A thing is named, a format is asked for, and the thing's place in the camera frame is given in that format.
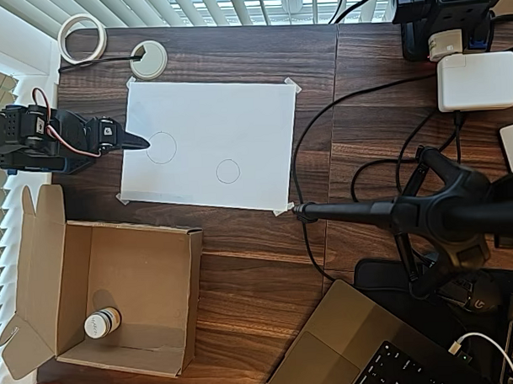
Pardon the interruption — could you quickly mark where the black computer mouse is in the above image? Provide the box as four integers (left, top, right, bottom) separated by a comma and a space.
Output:
451, 270, 505, 315

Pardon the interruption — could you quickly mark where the small white pill bottle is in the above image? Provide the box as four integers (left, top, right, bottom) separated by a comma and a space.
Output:
83, 306, 122, 340

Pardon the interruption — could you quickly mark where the masking tape roll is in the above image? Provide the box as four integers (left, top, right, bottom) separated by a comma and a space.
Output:
56, 13, 109, 66

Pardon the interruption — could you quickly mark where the white charging cable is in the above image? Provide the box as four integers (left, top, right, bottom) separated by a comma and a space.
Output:
449, 329, 513, 384

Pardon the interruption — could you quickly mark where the white paper sheet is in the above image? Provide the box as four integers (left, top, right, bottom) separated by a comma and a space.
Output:
116, 74, 300, 219

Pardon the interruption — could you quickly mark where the black blue table clamp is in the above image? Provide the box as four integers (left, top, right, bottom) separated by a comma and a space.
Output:
60, 155, 97, 176

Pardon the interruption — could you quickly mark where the open cardboard box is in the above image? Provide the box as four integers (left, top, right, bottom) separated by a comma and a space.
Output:
0, 179, 209, 384

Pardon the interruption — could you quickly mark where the blue plug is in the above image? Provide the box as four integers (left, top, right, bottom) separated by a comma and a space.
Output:
468, 23, 491, 51

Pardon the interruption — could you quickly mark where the white square power adapter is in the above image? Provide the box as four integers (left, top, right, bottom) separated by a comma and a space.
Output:
436, 50, 513, 114

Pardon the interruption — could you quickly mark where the beige round cable grommet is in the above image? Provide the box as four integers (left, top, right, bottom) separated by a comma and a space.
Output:
128, 40, 169, 81

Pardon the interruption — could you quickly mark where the grey laptop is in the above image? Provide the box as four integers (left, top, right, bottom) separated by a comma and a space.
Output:
254, 274, 493, 384

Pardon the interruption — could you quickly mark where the black power strip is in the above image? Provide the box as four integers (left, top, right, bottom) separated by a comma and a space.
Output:
391, 0, 512, 62

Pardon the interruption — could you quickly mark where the black tripod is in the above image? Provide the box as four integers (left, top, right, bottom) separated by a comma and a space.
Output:
289, 142, 513, 305

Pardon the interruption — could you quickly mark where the small white plug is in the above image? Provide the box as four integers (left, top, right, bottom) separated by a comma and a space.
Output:
426, 27, 465, 63

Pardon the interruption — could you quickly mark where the looped black cable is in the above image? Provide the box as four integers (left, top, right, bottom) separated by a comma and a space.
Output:
347, 109, 469, 206

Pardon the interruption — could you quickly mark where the black mouse pad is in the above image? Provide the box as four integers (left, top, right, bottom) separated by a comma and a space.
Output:
352, 252, 513, 384

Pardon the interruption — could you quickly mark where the long black cable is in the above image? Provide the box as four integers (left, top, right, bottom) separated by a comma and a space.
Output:
288, 72, 448, 284

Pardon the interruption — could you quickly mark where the thin black cable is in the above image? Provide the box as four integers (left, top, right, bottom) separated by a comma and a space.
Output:
57, 52, 146, 74

